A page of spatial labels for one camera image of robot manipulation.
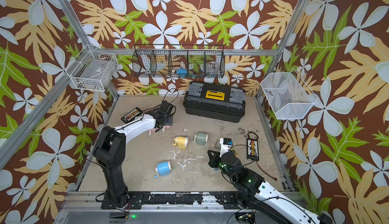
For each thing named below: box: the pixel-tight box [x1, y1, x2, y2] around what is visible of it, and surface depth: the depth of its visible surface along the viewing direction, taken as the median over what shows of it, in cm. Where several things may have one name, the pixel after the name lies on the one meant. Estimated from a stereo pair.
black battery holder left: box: [120, 106, 143, 124], surface depth 109 cm
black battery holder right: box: [246, 137, 260, 162], surface depth 93 cm
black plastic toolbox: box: [182, 81, 247, 124], surface depth 98 cm
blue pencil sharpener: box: [153, 160, 172, 178], surface depth 80 cm
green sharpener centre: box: [191, 132, 209, 146], surface depth 90 cm
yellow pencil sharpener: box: [172, 136, 189, 149], surface depth 90 cm
